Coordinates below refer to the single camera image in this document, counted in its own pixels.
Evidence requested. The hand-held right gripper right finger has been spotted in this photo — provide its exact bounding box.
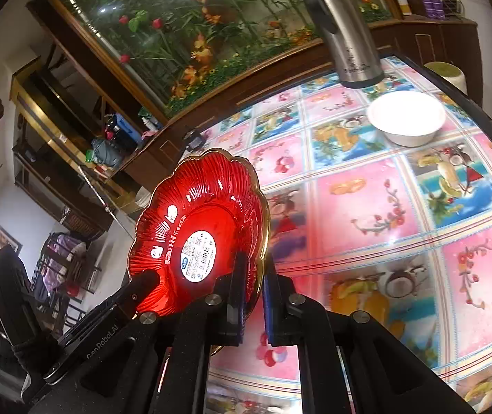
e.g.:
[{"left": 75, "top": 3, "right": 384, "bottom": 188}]
[{"left": 262, "top": 259, "right": 477, "bottom": 414}]

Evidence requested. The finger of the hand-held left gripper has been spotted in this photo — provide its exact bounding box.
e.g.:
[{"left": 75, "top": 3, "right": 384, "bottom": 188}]
[{"left": 112, "top": 269, "right": 161, "bottom": 317}]

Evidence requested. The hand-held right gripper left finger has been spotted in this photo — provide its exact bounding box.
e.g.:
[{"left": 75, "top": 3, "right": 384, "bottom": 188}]
[{"left": 28, "top": 251, "right": 249, "bottom": 414}]

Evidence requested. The red ribbed glass plate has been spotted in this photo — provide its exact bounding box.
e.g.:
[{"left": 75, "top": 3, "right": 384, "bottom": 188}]
[{"left": 127, "top": 149, "right": 271, "bottom": 356}]

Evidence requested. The large white bowl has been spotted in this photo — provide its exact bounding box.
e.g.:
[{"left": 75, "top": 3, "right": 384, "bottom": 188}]
[{"left": 367, "top": 90, "right": 447, "bottom": 148}]

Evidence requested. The person's left forearm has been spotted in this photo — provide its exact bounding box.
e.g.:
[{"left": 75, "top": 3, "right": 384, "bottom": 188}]
[{"left": 0, "top": 337, "right": 62, "bottom": 400}]

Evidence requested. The dark wooden chair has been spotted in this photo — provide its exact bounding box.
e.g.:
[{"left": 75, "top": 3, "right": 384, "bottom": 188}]
[{"left": 34, "top": 232, "right": 102, "bottom": 303}]

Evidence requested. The grey green bag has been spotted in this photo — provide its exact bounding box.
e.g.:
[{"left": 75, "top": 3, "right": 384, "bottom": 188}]
[{"left": 90, "top": 137, "right": 124, "bottom": 169}]

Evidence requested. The fruit print tablecloth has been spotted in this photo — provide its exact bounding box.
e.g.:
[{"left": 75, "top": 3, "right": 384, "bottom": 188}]
[{"left": 181, "top": 55, "right": 492, "bottom": 414}]

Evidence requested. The small black device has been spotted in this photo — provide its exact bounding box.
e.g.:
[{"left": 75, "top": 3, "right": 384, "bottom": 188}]
[{"left": 184, "top": 129, "right": 207, "bottom": 152}]

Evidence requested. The blue box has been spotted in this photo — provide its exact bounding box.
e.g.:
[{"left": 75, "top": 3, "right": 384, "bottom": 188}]
[{"left": 105, "top": 113, "right": 143, "bottom": 147}]

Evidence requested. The gold trimmed display shelf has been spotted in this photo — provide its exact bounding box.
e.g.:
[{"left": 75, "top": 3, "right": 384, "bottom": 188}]
[{"left": 10, "top": 58, "right": 143, "bottom": 234}]

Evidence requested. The brown wooden cabinet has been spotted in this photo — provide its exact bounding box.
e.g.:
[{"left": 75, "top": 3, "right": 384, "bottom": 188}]
[{"left": 114, "top": 15, "right": 485, "bottom": 218}]

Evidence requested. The glass aquarium with plants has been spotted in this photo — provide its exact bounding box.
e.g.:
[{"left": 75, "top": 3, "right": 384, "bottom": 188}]
[{"left": 39, "top": 0, "right": 402, "bottom": 117}]

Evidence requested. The stainless steel thermos jug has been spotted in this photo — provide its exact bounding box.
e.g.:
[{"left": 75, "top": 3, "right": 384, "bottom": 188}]
[{"left": 294, "top": 0, "right": 385, "bottom": 89}]

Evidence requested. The green topped white stool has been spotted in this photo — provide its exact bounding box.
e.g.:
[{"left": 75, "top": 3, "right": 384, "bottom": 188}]
[{"left": 424, "top": 61, "right": 468, "bottom": 96}]

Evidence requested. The framed wall picture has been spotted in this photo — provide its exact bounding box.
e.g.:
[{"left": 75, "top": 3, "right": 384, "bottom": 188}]
[{"left": 0, "top": 220, "right": 23, "bottom": 268}]

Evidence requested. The wire rack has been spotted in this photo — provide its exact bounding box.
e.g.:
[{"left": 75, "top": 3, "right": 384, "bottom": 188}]
[{"left": 443, "top": 0, "right": 465, "bottom": 20}]

